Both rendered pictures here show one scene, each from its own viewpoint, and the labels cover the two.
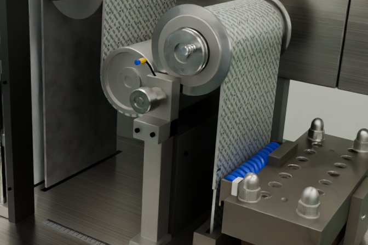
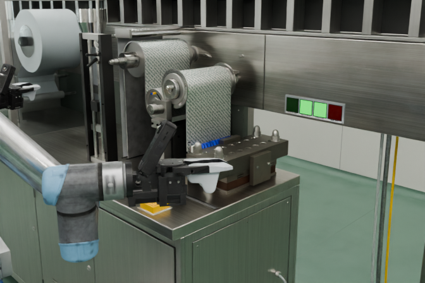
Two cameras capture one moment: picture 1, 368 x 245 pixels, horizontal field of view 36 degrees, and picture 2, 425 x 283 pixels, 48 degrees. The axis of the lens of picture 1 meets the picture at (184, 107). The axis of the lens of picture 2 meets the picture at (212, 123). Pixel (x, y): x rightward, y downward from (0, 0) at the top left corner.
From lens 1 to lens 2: 0.94 m
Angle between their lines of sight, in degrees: 15
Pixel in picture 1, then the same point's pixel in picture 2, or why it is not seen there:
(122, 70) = (152, 99)
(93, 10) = (141, 72)
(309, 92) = (358, 135)
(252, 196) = (197, 151)
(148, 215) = not seen: hidden behind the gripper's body
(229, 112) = (193, 116)
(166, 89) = (164, 105)
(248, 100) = (207, 112)
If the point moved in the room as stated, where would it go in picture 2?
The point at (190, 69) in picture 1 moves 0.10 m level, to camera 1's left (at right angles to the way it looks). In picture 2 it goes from (172, 96) to (147, 95)
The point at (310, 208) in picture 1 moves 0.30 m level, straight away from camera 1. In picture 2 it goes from (217, 155) to (253, 134)
